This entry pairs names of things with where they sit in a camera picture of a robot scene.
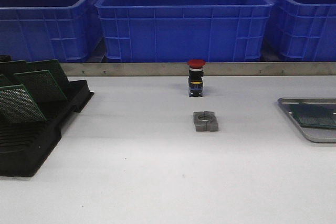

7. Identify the green circuit board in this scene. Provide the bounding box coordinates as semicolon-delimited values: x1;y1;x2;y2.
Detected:
1;59;71;90
1;84;47;124
293;109;335;129
14;70;67;103
289;103;333;119

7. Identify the blue plastic bin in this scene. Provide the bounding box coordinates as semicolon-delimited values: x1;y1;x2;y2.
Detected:
265;0;335;61
1;0;102;62
96;0;273;63

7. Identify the left blue plastic bin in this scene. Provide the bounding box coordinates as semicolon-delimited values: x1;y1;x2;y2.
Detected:
1;0;102;62

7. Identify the silver metal tray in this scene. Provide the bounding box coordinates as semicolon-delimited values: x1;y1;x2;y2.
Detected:
278;98;335;143

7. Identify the red emergency stop button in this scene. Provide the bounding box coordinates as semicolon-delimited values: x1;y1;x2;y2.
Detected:
187;59;206;97

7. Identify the black slotted board rack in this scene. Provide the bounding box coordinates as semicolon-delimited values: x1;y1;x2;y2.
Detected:
0;55;95;178

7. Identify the right blue plastic bin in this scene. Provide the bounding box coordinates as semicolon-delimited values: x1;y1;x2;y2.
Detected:
265;0;335;61

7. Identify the metal table edge rail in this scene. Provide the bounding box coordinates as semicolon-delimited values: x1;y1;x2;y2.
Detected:
60;62;335;77

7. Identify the centre blue plastic bin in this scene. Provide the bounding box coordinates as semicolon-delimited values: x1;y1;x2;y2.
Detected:
96;0;273;63

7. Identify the grey metal clamp block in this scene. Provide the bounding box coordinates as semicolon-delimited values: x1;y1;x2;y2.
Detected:
193;111;218;132

